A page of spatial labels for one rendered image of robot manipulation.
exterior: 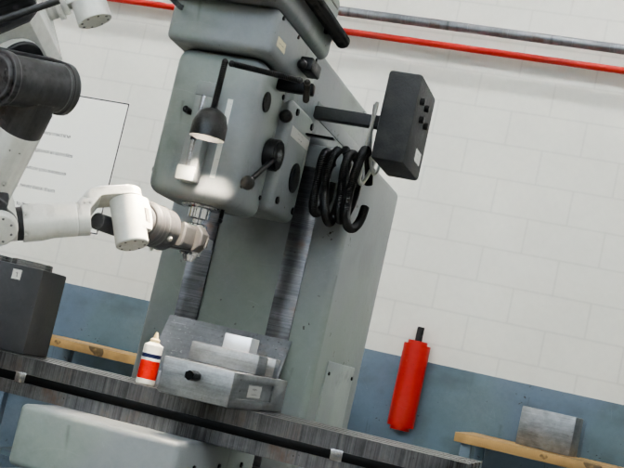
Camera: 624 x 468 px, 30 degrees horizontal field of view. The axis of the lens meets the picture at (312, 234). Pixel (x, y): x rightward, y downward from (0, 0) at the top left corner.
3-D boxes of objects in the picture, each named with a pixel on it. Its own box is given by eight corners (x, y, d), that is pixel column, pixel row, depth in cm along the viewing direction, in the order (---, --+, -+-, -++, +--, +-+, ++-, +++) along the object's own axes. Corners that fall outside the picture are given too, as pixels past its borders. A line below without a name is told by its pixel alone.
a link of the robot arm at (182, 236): (214, 220, 244) (181, 207, 234) (202, 265, 243) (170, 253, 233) (166, 213, 250) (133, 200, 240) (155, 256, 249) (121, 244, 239)
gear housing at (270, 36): (271, 53, 238) (282, 7, 240) (163, 37, 245) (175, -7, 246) (312, 98, 270) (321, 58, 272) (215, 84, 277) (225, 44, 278)
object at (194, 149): (192, 181, 238) (215, 83, 240) (174, 177, 239) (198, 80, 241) (199, 185, 241) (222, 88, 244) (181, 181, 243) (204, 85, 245)
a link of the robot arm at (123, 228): (166, 198, 236) (133, 183, 227) (174, 246, 233) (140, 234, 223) (122, 215, 241) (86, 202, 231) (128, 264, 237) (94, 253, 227)
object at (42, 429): (167, 507, 215) (182, 443, 216) (3, 462, 225) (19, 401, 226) (248, 495, 263) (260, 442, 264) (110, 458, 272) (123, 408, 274)
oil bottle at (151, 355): (149, 385, 239) (162, 333, 240) (132, 382, 240) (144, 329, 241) (157, 386, 243) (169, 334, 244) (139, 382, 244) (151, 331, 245)
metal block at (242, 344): (245, 367, 239) (252, 338, 240) (218, 360, 241) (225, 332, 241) (253, 368, 244) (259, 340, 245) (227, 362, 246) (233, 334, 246)
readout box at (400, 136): (409, 163, 261) (428, 74, 263) (370, 157, 264) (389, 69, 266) (422, 182, 280) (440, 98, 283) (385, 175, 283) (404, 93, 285)
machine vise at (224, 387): (227, 408, 220) (240, 351, 221) (155, 390, 224) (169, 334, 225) (281, 412, 253) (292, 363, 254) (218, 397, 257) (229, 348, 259)
